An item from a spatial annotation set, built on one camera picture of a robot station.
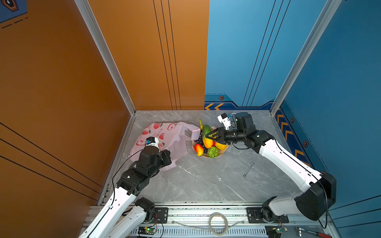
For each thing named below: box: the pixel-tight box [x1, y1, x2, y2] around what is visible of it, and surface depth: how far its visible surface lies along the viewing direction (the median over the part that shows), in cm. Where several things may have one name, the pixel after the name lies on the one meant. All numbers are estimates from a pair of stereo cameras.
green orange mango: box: [202, 124, 213, 149], surface depth 71 cm
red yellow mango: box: [193, 143, 204, 157], surface depth 89 cm
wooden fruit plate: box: [191, 140, 230, 159], surface depth 88 cm
